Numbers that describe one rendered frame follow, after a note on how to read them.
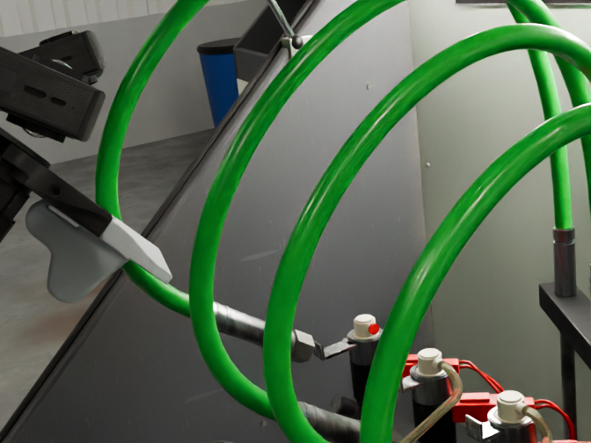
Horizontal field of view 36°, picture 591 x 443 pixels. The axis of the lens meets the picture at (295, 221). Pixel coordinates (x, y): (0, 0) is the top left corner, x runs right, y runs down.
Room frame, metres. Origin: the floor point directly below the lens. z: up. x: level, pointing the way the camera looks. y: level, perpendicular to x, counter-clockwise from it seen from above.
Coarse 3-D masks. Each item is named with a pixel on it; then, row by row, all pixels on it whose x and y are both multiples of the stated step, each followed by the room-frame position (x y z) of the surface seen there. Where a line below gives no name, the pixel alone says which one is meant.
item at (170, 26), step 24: (192, 0) 0.59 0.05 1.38; (168, 24) 0.58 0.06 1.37; (144, 48) 0.57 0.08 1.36; (144, 72) 0.57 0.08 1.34; (120, 96) 0.56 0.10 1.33; (552, 96) 0.71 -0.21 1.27; (120, 120) 0.56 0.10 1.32; (120, 144) 0.56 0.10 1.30; (96, 168) 0.56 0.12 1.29; (552, 168) 0.72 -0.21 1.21; (96, 192) 0.56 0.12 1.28; (120, 216) 0.56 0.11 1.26; (144, 288) 0.56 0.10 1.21; (168, 288) 0.57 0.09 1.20
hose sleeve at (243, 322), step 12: (216, 312) 0.58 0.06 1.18; (228, 312) 0.58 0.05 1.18; (240, 312) 0.59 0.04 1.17; (216, 324) 0.58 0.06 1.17; (228, 324) 0.58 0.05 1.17; (240, 324) 0.58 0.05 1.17; (252, 324) 0.59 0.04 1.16; (264, 324) 0.59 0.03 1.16; (240, 336) 0.59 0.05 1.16; (252, 336) 0.59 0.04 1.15
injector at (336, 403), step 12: (348, 336) 0.63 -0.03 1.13; (360, 348) 0.62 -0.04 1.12; (372, 348) 0.62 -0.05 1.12; (360, 360) 0.62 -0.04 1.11; (360, 372) 0.62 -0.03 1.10; (360, 384) 0.62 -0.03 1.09; (336, 396) 0.62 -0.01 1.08; (360, 396) 0.62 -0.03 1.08; (336, 408) 0.62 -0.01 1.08; (348, 408) 0.62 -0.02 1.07; (360, 408) 0.62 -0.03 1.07; (360, 420) 0.62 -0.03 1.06
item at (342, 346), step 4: (344, 340) 0.63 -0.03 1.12; (348, 340) 0.63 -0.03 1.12; (336, 344) 0.63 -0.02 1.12; (340, 344) 0.63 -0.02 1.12; (344, 344) 0.63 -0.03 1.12; (356, 344) 0.62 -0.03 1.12; (324, 348) 0.62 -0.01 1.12; (328, 348) 0.62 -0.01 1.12; (332, 348) 0.62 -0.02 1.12; (336, 348) 0.62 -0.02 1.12; (340, 348) 0.62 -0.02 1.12; (344, 348) 0.62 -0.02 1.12; (348, 348) 0.62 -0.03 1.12; (352, 348) 0.62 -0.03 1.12; (328, 352) 0.62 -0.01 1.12; (332, 352) 0.62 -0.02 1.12; (336, 352) 0.61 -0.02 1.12; (340, 352) 0.62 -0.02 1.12; (316, 356) 0.62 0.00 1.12; (328, 356) 0.61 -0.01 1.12; (332, 356) 0.61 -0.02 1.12
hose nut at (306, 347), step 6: (294, 330) 0.61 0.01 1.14; (300, 336) 0.61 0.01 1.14; (306, 336) 0.61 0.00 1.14; (300, 342) 0.60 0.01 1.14; (306, 342) 0.61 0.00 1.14; (312, 342) 0.61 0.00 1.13; (294, 348) 0.60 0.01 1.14; (300, 348) 0.60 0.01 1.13; (306, 348) 0.60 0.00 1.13; (312, 348) 0.61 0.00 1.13; (294, 354) 0.60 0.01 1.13; (300, 354) 0.60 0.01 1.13; (306, 354) 0.60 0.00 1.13; (294, 360) 0.61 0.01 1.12; (300, 360) 0.61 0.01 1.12; (306, 360) 0.60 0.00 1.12
